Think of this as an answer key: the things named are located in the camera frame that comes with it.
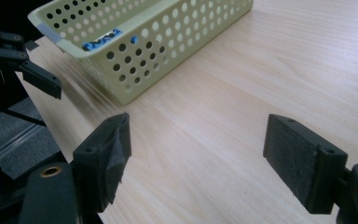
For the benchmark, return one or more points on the grey tape strip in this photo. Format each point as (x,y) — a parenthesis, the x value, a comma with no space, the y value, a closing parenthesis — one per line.
(31,45)

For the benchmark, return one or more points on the blue and black patterned glove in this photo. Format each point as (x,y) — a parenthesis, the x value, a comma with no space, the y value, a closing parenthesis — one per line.
(102,42)

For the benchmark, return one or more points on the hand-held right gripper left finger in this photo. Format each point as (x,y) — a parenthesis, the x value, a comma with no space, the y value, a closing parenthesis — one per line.
(104,161)

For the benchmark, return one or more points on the cream perforated plastic basket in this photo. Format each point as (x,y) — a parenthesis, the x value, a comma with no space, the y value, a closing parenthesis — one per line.
(155,46)

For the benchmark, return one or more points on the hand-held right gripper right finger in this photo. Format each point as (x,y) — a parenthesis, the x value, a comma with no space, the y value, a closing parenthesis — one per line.
(304,165)

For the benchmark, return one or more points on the aluminium floor rail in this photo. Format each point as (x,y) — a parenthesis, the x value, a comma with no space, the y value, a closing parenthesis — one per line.
(15,141)

